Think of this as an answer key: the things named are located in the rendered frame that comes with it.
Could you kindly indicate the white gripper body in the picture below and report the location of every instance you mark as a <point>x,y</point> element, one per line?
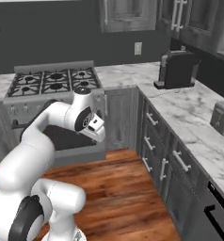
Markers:
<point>97,135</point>

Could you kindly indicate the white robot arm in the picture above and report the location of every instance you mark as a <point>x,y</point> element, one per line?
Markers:
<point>26,157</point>

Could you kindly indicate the grey base cupboard door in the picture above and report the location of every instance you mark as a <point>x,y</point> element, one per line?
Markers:
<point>120,119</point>

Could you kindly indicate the oven door with dark window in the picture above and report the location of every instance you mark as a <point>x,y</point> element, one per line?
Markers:
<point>70,147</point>

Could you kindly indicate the grey stove knob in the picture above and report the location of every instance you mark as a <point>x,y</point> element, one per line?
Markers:
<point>12,109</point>
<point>25,108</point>
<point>39,107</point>

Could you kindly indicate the grey gas stove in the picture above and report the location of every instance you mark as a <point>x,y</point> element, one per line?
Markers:
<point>54,80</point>

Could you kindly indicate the wide grey drawer front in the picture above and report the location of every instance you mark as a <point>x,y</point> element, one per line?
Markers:
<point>192,157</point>

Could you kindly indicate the black coffee machine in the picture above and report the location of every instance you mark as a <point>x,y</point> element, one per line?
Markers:
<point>178,70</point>

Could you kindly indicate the tall grey cupboard door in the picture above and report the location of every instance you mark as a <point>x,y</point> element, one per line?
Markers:
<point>183,200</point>

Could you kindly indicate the grey toaster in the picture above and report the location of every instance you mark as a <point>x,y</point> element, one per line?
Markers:
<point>223,119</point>

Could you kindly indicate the dark grey dishwasher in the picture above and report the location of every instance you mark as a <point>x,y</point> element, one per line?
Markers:
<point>200,226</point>

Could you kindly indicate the white wall outlet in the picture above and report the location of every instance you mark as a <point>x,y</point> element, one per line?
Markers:
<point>138,48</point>

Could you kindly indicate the grey wall cupboard door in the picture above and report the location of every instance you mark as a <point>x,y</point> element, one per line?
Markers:
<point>131,15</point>

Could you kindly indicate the grey wall cupboard run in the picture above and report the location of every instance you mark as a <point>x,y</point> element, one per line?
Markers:
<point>198,19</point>

